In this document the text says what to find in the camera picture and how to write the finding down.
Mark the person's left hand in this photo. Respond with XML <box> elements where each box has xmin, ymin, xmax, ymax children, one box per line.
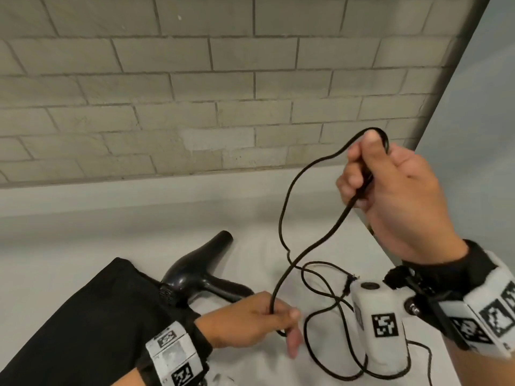
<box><xmin>194</xmin><ymin>291</ymin><xmax>305</xmax><ymax>360</ymax></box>

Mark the person's right hand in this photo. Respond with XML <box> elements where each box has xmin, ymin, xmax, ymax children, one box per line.
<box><xmin>336</xmin><ymin>129</ymin><xmax>469</xmax><ymax>266</ymax></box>

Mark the black power cord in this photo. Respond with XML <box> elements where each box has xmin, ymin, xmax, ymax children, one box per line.
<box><xmin>268</xmin><ymin>127</ymin><xmax>433</xmax><ymax>386</ymax></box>

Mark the black hair dryer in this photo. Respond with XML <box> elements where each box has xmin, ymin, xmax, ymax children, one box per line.
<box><xmin>158</xmin><ymin>231</ymin><xmax>255</xmax><ymax>308</ymax></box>

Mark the black cloth drawstring bag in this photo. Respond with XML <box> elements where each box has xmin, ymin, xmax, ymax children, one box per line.
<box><xmin>0</xmin><ymin>257</ymin><xmax>202</xmax><ymax>386</ymax></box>

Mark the person's left forearm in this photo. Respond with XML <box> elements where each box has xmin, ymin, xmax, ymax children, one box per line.
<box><xmin>106</xmin><ymin>367</ymin><xmax>152</xmax><ymax>386</ymax></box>

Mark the person's right forearm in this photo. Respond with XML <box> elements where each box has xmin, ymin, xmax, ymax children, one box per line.
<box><xmin>442</xmin><ymin>337</ymin><xmax>515</xmax><ymax>386</ymax></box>

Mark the right wristband with markers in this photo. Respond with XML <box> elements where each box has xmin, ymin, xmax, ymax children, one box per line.
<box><xmin>400</xmin><ymin>239</ymin><xmax>515</xmax><ymax>357</ymax></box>

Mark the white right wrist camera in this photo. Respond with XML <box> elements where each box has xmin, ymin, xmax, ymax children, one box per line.
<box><xmin>349</xmin><ymin>277</ymin><xmax>411</xmax><ymax>376</ymax></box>

